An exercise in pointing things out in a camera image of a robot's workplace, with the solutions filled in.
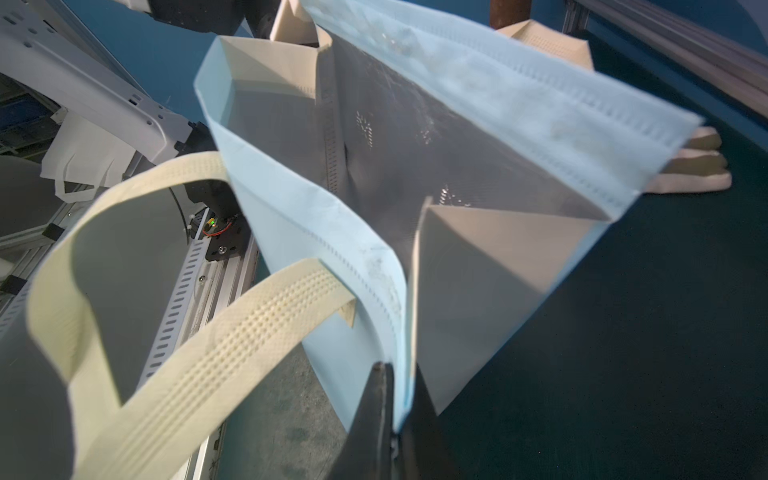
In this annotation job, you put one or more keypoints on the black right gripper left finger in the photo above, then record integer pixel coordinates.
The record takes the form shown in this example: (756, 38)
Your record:
(366, 453)

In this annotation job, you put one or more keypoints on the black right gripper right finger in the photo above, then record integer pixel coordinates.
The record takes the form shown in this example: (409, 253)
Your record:
(423, 452)

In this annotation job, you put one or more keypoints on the light blue insulated delivery bag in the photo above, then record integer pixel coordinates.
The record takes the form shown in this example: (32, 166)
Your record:
(418, 185)

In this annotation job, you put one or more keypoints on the aluminium front frame rail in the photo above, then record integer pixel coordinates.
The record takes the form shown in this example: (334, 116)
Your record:
(126, 260)

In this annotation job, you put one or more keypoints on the aluminium back frame rail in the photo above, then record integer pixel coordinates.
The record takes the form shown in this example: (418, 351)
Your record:
(735, 70)

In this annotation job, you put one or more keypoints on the white canvas work glove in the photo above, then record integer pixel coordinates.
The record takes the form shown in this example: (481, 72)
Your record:
(699, 167)

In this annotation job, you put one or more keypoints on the brown artificial tree trunk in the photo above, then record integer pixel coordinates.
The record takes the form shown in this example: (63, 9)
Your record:
(507, 12)

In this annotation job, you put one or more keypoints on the white knitted work glove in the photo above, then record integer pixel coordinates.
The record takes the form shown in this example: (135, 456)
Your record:
(551, 42)

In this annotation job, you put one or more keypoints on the aluminium frame rail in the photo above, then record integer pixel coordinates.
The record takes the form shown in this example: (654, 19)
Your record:
(735, 70)
(126, 260)

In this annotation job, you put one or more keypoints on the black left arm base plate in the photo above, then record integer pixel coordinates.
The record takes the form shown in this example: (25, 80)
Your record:
(224, 226)

